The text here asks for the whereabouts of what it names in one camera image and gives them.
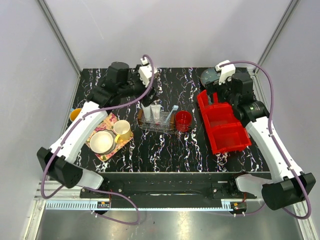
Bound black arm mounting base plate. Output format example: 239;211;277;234
99;172;262;199

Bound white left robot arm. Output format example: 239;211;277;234
36;54;158;198

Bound clear holder with wooden ends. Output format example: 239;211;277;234
136;109;176;134

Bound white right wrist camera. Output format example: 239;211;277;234
214;60;236;85

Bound grey round plate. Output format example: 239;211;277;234
200;67;220;87

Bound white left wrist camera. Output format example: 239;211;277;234
138;57;152;88

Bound red plastic compartment bin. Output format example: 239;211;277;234
197;90;252;154

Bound blue and white toothbrush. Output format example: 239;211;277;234
164;105;179;123

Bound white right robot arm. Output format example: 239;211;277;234
201;72;316;211

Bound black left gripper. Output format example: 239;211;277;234
118;65;159;106

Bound floral serving tray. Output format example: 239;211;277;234
85;113;134;162

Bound red translucent cup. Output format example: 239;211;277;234
175;110;192;132

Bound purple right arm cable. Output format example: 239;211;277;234
219;60;312;220

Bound blue and yellow mug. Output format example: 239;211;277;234
69;108;82;122

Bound white scalloped bowl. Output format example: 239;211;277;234
89;130;115;155

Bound white toothpaste tube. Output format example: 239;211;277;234
150;104;162;123
141;103;152;121

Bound cream and yellow mug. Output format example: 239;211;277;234
113;120;133;144

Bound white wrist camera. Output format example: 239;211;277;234
214;60;236;85
138;57;152;88

